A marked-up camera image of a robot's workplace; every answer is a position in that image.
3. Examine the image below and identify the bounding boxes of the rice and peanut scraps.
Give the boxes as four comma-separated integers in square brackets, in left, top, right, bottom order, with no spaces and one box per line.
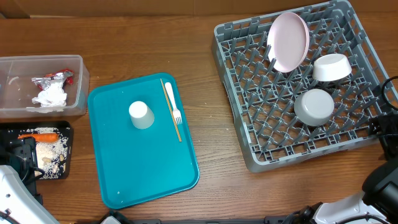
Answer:
[27,128,69,179]

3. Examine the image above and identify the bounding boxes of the orange carrot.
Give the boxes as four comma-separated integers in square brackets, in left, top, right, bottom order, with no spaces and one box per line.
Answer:
[18,133,59,143]

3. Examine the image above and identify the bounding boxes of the white napkin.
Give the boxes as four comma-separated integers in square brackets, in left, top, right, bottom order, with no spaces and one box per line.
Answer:
[32,81,67,107]

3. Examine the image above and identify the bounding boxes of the grey bowl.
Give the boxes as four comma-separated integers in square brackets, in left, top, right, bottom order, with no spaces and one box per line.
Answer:
[294,89,334,126]

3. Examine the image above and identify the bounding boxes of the foil wrapper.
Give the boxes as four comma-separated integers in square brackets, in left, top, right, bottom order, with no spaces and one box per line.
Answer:
[31,69,75,90]

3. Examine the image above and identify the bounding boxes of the white bowl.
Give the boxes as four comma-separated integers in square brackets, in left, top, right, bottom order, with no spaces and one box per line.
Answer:
[313,54,352,82]

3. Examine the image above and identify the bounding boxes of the red sauce packet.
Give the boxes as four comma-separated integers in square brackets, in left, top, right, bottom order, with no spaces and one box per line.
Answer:
[44,69,75,85]

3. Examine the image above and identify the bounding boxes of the grey plastic dishwasher rack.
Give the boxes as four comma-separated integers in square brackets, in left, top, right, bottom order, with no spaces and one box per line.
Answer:
[212,1,397,172]

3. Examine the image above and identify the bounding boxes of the translucent plastic cup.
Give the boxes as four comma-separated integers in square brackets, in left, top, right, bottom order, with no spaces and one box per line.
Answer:
[129,101,155,129]

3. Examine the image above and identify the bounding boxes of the wooden chopstick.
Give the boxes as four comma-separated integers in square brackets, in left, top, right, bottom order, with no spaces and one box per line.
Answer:
[160,79,182,142]

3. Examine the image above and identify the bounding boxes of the white plastic fork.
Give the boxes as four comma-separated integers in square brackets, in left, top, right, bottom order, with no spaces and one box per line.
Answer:
[165,82,182,124]

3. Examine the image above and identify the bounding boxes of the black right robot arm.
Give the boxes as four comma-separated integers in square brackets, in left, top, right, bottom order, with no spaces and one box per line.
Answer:
[283,114,397,223]

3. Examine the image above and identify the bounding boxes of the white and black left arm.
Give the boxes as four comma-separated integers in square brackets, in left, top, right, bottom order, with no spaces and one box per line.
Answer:
[1,136,58,223]

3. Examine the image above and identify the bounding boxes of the black waste tray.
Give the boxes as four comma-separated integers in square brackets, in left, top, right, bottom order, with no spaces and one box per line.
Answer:
[1,121,73,180]

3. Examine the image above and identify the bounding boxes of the clear plastic bin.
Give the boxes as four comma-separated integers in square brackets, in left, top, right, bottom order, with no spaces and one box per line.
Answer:
[1,55,90,118]

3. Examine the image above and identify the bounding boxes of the teal plastic tray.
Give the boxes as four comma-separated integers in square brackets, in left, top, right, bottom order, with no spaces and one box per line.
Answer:
[87,73,200,209]

